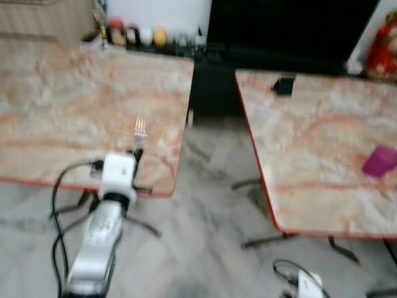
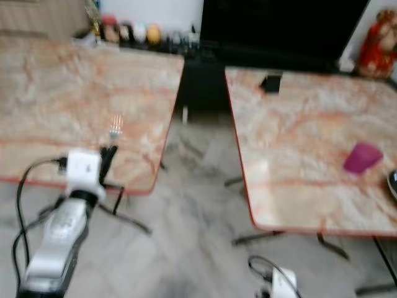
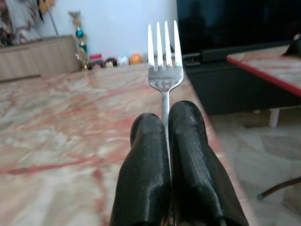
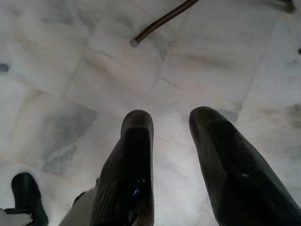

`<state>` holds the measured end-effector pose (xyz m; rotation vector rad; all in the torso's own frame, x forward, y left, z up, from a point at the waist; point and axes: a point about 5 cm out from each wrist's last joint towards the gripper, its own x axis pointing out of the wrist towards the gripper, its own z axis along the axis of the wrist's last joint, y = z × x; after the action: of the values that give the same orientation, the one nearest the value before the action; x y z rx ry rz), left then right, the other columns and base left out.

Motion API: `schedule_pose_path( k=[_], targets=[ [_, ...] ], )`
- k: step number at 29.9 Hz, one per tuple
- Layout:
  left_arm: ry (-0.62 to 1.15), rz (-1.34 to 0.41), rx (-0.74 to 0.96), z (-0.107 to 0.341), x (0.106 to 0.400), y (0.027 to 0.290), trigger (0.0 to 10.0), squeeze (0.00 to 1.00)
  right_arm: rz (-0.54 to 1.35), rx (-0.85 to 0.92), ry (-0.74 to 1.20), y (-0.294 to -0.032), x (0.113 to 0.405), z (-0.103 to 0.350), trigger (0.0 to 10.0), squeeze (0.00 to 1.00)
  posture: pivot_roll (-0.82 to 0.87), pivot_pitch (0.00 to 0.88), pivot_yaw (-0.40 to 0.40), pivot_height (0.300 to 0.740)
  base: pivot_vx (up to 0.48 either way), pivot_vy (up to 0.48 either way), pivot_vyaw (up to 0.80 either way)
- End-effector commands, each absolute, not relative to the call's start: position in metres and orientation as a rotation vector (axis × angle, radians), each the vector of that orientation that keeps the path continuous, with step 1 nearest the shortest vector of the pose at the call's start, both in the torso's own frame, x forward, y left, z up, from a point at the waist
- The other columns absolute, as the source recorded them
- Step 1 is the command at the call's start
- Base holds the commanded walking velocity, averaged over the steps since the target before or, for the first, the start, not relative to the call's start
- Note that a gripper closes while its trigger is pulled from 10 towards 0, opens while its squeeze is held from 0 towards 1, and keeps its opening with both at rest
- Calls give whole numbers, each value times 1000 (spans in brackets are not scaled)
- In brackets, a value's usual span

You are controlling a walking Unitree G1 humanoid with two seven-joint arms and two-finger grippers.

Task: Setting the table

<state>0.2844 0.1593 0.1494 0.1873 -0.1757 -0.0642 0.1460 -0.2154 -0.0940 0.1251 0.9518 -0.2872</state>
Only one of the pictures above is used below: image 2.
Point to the beige wooden cabinet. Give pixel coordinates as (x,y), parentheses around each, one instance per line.
(40,15)

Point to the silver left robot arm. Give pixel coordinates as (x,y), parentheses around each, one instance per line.
(59,239)

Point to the yellow round ornament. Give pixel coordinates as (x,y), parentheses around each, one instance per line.
(154,34)

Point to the black metal table legs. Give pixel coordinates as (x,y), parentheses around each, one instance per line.
(136,225)
(251,238)

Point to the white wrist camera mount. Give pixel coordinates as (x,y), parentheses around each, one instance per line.
(84,169)
(283,284)

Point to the small black box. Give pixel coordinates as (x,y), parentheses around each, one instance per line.
(273,83)

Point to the dark bowl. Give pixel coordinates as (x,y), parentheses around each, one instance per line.
(393,185)

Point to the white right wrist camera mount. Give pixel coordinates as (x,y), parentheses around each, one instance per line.
(283,284)

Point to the red lidded jar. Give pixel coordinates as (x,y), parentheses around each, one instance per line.
(111,28)

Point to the black television screen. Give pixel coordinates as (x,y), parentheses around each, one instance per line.
(282,25)

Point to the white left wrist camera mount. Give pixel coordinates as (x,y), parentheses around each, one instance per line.
(84,169)

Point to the red and gold figurine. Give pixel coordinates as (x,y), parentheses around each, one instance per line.
(379,49)

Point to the magenta plastic cup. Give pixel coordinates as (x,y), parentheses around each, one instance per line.
(362,158)

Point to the white round ornament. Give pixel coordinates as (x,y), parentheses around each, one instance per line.
(139,32)

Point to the dark small ornament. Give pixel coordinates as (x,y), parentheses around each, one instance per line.
(126,32)

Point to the silver metal fork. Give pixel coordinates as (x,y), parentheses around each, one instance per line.
(115,129)

